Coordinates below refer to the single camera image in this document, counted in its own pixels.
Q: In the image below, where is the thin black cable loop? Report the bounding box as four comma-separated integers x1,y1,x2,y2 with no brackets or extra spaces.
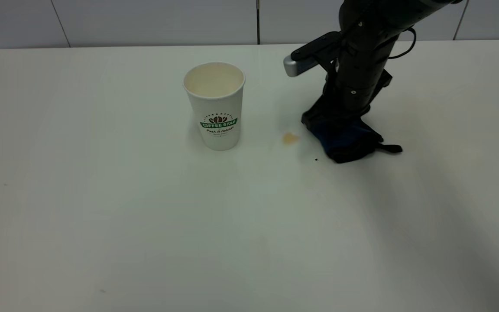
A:
388,27,417,60

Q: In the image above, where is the white paper coffee cup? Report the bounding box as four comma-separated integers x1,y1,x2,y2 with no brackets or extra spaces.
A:
183,62,246,152

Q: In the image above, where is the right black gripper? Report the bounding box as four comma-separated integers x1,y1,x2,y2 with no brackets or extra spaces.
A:
324,37,393,117

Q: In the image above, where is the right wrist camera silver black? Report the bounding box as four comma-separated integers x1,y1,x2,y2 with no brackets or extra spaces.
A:
283,31,346,78

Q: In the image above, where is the blue cloth with black trim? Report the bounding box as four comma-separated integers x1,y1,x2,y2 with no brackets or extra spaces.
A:
301,97,403,164

